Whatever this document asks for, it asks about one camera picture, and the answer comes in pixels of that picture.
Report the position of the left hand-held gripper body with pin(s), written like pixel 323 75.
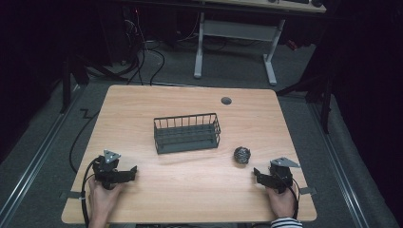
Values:
pixel 106 172

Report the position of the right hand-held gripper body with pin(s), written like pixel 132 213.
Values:
pixel 280 175

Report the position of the steel wool scouring ball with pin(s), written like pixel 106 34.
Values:
pixel 242 155

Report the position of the person's right hand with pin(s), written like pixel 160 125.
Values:
pixel 282 202

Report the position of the person's left hand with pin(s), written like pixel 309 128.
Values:
pixel 103 199

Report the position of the grey tape strip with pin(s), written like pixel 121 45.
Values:
pixel 307 190
pixel 72 194

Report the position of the black metal stand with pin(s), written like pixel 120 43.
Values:
pixel 326 95
pixel 66 85

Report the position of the small red object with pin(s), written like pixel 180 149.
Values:
pixel 292 45

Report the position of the white-legged desk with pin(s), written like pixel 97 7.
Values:
pixel 240 30

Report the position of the grey floor rail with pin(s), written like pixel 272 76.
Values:
pixel 34 161
pixel 340 171

